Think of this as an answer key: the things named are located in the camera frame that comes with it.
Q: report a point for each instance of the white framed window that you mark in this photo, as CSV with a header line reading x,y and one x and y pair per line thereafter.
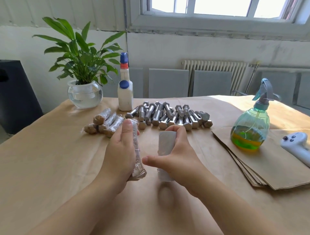
x,y
223,17

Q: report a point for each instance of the green spray bottle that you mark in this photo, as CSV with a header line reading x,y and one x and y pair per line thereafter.
x,y
249,130

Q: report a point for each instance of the person's right hand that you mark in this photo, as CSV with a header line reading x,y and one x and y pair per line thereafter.
x,y
181,162

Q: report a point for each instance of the white radiator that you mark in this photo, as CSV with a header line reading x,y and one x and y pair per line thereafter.
x,y
215,68

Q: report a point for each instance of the white handheld controller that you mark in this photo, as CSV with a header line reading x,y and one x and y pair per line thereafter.
x,y
296,146

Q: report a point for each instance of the black trash bin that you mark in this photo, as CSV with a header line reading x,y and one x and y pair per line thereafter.
x,y
19,99

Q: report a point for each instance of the person's left forearm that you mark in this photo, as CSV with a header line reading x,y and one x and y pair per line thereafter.
x,y
75,213

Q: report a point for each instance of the person's left hand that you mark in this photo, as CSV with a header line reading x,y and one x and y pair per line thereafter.
x,y
118,160

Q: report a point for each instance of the white vertical blind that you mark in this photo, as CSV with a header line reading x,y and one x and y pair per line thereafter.
x,y
58,12

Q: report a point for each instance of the green leafy plant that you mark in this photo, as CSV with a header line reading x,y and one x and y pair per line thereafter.
x,y
80,51

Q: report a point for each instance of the round glass vase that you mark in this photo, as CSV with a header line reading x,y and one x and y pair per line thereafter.
x,y
85,94

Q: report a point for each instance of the person's right forearm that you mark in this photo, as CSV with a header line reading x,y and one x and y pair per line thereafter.
x,y
227,213

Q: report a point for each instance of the white glue bottle blue cap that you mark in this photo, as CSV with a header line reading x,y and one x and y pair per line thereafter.
x,y
125,95

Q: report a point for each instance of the grey chair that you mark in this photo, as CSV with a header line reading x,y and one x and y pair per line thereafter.
x,y
168,83
138,82
212,83
286,87
303,92

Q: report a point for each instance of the pile of steel bolts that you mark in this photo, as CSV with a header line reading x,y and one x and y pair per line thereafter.
x,y
169,115

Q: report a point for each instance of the stack of brown paper sheets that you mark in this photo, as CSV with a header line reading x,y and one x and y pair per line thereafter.
x,y
276,164

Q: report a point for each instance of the white cling film roll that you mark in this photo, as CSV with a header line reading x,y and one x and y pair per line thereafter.
x,y
166,143

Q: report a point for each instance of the large brown paper table cover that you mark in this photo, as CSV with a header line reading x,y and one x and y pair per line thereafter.
x,y
43,164

